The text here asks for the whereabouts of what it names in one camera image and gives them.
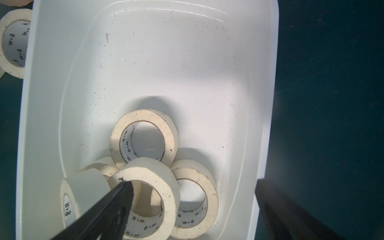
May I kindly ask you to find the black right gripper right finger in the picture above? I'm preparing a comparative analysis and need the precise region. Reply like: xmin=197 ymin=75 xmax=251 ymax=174
xmin=255 ymin=179 xmax=344 ymax=240

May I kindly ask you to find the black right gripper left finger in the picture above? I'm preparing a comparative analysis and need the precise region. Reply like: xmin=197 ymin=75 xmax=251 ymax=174
xmin=53 ymin=180 xmax=135 ymax=240

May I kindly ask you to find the cream plastic storage box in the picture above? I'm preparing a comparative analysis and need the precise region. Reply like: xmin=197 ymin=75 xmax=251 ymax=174
xmin=16 ymin=1 xmax=279 ymax=240

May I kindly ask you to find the cream tape roll front upright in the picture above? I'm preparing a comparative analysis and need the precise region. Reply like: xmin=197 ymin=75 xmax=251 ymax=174
xmin=60 ymin=169 xmax=111 ymax=228

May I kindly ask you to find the cream tape roll centre small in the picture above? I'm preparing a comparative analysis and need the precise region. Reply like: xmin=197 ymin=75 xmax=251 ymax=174
xmin=110 ymin=109 xmax=179 ymax=169

